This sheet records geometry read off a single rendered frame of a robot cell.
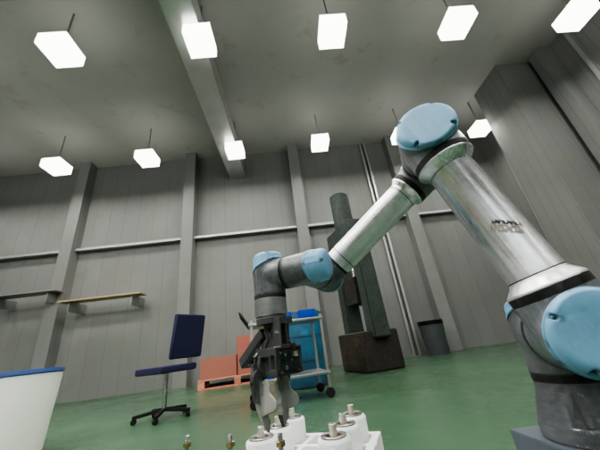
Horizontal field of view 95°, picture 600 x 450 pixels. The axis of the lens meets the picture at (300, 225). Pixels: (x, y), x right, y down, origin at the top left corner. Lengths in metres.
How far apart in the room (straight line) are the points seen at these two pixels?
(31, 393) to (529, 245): 3.10
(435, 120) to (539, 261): 0.30
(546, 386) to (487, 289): 7.96
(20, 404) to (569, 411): 3.06
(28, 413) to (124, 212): 6.75
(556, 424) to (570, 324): 0.22
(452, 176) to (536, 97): 8.24
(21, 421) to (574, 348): 3.11
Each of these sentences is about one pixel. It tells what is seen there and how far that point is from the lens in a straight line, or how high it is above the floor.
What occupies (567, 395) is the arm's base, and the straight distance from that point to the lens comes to 0.69.
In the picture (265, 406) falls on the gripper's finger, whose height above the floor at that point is 0.39.
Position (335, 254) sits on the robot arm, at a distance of 0.72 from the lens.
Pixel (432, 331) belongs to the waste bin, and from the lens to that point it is 6.84.
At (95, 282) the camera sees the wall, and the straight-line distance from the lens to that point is 8.85.
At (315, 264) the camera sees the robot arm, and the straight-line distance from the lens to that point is 0.60.
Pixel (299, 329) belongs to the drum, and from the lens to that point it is 4.00.
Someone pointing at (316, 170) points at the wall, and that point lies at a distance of 8.63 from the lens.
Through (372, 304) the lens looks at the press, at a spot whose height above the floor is 0.99.
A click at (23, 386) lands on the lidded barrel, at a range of 3.10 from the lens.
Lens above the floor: 0.49
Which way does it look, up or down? 24 degrees up
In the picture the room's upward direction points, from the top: 7 degrees counter-clockwise
